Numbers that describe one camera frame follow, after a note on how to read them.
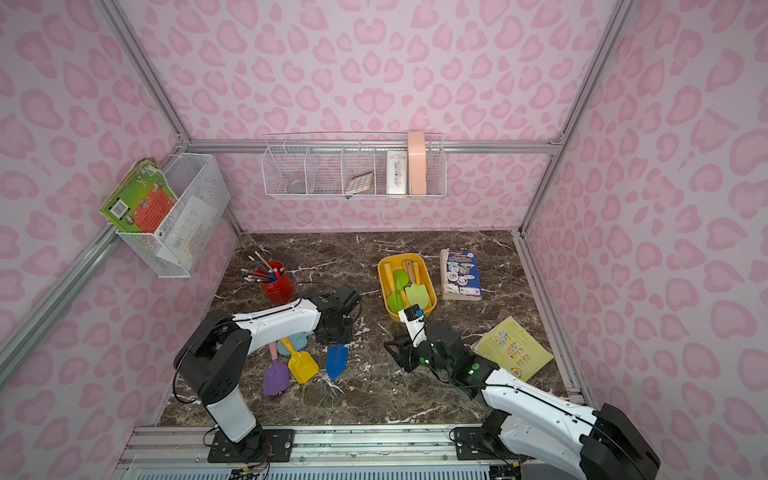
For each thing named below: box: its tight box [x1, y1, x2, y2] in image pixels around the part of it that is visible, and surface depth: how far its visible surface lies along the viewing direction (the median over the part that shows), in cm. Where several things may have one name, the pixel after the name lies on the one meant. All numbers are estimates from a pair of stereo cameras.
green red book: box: [99, 158, 178, 234], surface depth 73 cm
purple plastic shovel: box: [262, 341, 290, 397], surface depth 84 cm
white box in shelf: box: [386, 150, 407, 195], surface depth 95 cm
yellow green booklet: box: [471, 316, 555, 383], surface depth 92 cm
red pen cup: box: [256, 260, 295, 305], surface depth 97 cm
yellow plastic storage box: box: [378, 254, 437, 322], surface depth 103 cm
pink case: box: [408, 130, 427, 195], surface depth 86 cm
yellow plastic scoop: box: [280, 336, 319, 384], surface depth 88 cm
